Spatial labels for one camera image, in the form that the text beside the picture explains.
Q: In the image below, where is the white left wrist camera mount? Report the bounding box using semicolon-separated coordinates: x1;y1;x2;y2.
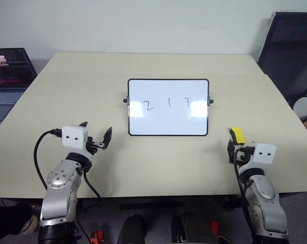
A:
62;125;94;163

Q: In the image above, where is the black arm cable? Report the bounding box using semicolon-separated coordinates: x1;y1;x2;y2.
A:
34;129;63;191
233;148;256;233
82;166;102;199

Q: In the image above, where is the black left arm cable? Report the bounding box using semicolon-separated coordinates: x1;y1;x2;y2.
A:
82;166;102;199
34;129;63;191

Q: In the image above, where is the black shoe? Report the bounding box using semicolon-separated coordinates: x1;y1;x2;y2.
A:
0;200;42;235

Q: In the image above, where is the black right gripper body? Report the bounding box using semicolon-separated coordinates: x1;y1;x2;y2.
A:
234;146;256;165

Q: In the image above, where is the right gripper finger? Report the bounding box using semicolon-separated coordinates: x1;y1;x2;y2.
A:
227;139;236;164

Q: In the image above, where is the black-framed tabletop whiteboard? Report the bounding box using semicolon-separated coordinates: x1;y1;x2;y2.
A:
123;78;215;137

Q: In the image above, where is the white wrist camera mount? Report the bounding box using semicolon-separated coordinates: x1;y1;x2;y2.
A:
62;125;94;163
238;142;277;174

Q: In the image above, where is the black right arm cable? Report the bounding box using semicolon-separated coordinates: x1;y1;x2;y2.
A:
233;148;256;233

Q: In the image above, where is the black mesh office chair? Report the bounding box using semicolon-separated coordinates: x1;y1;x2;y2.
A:
256;11;307;108

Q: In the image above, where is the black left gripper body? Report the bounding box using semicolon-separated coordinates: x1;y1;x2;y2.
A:
86;136;106;156

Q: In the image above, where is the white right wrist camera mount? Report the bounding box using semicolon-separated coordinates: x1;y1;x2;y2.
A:
238;142;277;174

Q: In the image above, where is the yellow and black eraser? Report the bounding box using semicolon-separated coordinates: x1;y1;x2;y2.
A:
229;126;247;146

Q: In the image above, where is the open grey laptop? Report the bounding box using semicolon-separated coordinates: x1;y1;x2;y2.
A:
0;47;38;123

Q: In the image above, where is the orange and black tool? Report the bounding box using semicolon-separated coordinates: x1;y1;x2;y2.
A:
88;229;104;244

